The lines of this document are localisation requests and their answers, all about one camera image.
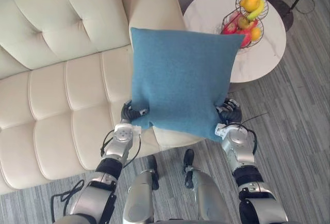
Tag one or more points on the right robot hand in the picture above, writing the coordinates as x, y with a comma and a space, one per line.
230, 111

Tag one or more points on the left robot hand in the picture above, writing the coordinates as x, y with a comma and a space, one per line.
130, 113

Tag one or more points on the teal square cushion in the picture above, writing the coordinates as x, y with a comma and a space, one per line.
178, 79

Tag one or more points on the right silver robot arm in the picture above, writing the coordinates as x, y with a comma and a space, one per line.
245, 172

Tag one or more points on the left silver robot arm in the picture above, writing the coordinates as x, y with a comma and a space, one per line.
103, 172

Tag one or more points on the round white marble side table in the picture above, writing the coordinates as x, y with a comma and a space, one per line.
257, 53

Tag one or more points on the cream leather sofa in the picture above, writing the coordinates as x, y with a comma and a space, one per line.
69, 66

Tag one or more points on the pink red dragon fruit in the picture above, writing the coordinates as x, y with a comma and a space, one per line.
248, 34

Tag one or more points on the left silver robot leg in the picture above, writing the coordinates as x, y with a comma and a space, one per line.
140, 193

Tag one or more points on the orange fruit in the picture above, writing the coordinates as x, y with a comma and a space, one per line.
255, 34

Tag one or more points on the green red apple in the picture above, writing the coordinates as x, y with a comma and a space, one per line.
243, 22

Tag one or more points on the yellow green banana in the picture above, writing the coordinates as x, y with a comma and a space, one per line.
257, 9

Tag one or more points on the yellow pear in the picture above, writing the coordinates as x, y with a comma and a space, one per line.
249, 2

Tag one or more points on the black floor lamp stand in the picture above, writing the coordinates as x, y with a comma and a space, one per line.
286, 4

